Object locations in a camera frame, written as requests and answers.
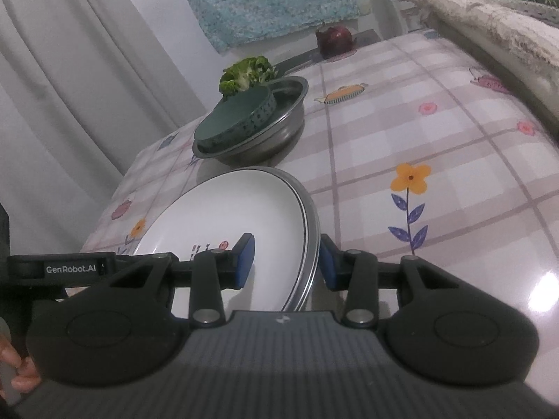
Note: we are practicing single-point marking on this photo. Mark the white printed ceramic plate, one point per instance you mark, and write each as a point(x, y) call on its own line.
point(218, 214)

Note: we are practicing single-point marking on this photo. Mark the white water dispenser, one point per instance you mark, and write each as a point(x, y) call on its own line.
point(408, 17)

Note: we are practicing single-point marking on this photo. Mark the dark green ceramic bowl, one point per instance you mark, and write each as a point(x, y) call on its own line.
point(236, 118)

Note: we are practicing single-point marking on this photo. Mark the red onion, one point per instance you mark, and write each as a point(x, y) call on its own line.
point(334, 40)

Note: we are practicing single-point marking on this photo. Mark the person's left hand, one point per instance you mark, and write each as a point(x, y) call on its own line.
point(19, 369)

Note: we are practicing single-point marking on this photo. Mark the green lettuce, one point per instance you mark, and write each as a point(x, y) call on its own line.
point(244, 74)

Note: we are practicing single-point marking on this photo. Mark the large steel basin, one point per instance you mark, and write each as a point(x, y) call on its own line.
point(315, 244)

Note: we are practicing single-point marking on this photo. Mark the white curtain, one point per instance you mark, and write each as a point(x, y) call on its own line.
point(65, 96)

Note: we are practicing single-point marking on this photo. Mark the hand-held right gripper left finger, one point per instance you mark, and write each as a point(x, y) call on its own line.
point(244, 262)

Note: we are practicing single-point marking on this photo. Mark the blue floral wall cloth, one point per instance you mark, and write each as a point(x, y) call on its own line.
point(270, 4)

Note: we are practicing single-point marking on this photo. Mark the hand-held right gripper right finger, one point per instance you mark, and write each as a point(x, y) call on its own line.
point(328, 264)

